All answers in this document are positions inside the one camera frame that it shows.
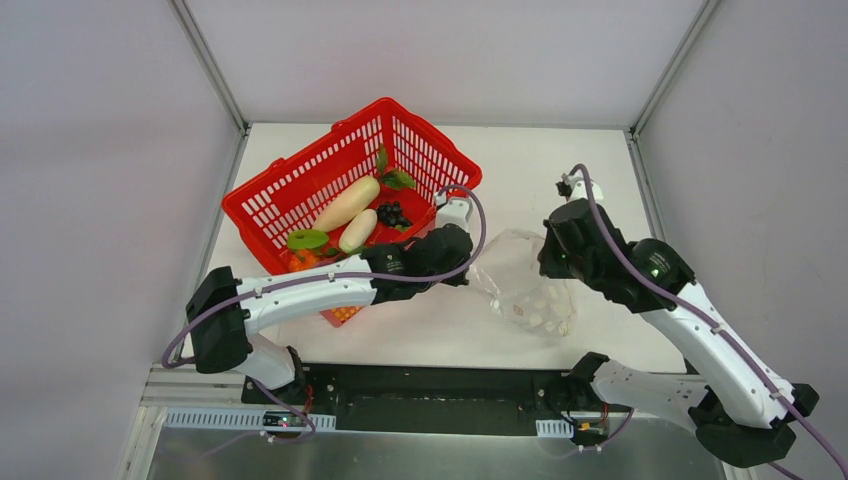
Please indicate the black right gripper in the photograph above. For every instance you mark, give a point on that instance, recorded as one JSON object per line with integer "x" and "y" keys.
{"x": 553, "y": 258}

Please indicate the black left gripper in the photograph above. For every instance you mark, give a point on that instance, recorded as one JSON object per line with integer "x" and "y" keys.
{"x": 457, "y": 263}

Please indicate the clear dotted zip top bag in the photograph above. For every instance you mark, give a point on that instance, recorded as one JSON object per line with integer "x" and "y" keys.
{"x": 506, "y": 274}

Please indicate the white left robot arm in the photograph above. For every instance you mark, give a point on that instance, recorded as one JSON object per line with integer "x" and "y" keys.
{"x": 226, "y": 314}

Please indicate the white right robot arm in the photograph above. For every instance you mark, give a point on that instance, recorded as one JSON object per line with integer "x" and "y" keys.
{"x": 729, "y": 410}

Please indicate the black grape bunch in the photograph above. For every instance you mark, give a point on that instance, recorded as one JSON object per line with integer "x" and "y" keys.
{"x": 391, "y": 215}

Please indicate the green leafy sprig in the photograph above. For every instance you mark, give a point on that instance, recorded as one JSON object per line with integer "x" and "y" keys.
{"x": 392, "y": 178}

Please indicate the short white radish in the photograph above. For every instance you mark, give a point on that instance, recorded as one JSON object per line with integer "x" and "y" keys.
{"x": 358, "y": 231}

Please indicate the long white radish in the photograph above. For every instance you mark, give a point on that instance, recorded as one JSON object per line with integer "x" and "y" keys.
{"x": 348, "y": 204}

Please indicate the green pepper slice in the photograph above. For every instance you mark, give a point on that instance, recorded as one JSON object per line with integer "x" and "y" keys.
{"x": 307, "y": 239}

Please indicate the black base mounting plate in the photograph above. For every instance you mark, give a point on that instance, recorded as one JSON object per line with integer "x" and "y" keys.
{"x": 444, "y": 400}

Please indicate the red plastic shopping basket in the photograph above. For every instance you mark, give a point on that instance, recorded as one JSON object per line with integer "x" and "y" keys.
{"x": 291, "y": 193}

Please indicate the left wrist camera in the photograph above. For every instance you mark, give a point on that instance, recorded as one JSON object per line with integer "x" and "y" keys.
{"x": 453, "y": 211}

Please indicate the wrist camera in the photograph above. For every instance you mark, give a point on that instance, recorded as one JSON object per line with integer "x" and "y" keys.
{"x": 574, "y": 187}
{"x": 453, "y": 211}

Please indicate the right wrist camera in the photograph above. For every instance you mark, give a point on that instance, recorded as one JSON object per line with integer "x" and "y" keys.
{"x": 574, "y": 187}

